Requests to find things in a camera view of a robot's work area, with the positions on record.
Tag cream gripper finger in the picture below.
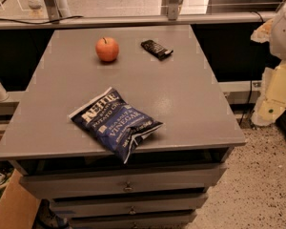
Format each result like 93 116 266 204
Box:
251 61 286 126
251 19 273 43

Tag blue kettle chip bag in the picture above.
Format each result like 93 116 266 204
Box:
69 87 163 163

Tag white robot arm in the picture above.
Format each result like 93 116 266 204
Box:
251 2 286 126

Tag red apple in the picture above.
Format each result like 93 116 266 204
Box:
95 37 119 62

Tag black snack bar wrapper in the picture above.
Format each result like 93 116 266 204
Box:
141 40 174 61

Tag grey drawer cabinet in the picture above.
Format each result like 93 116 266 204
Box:
0 26 245 229

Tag top grey drawer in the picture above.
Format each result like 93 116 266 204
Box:
20 163 227 198

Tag grey drawer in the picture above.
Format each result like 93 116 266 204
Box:
20 163 227 198
70 210 196 229
51 193 207 218

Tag bottom grey drawer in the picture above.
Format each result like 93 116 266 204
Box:
70 210 196 229

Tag middle grey drawer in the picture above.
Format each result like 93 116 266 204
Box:
51 193 207 218

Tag cardboard box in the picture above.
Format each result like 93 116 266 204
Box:
0 171 41 229

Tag black hanging cable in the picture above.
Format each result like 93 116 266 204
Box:
237 79 254 126

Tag black cable on rail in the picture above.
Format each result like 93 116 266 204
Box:
0 14 84 25

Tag grey metal rail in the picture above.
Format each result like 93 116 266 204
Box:
0 11 276 30

